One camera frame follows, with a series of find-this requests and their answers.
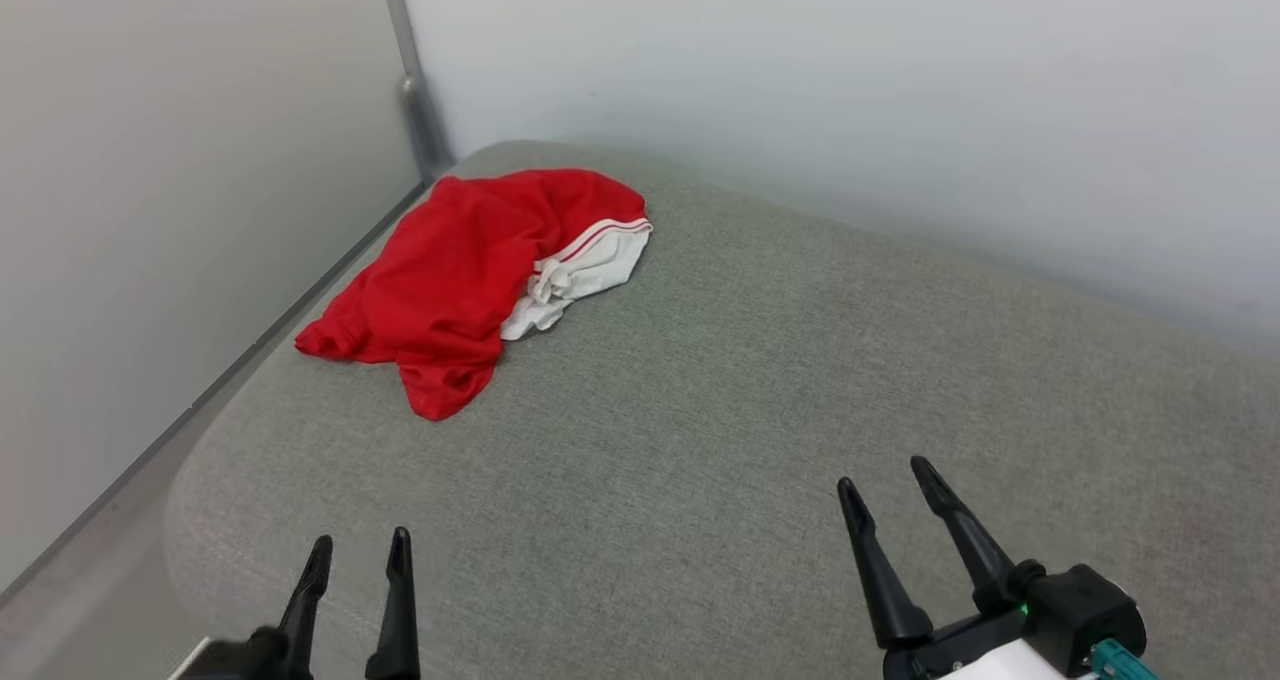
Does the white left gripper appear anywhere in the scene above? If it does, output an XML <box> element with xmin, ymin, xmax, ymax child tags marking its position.
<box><xmin>168</xmin><ymin>527</ymin><xmax>422</xmax><ymax>680</ymax></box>

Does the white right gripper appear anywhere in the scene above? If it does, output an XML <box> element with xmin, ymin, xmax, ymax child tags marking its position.
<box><xmin>837</xmin><ymin>456</ymin><xmax>1077</xmax><ymax>680</ymax></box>

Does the red and white jersey garment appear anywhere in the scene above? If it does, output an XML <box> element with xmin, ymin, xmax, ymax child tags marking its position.
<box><xmin>294</xmin><ymin>168</ymin><xmax>654</xmax><ymax>422</ymax></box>

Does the grey metal post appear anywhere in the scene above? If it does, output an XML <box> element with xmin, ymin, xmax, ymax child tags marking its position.
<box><xmin>377</xmin><ymin>0</ymin><xmax>453</xmax><ymax>183</ymax></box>

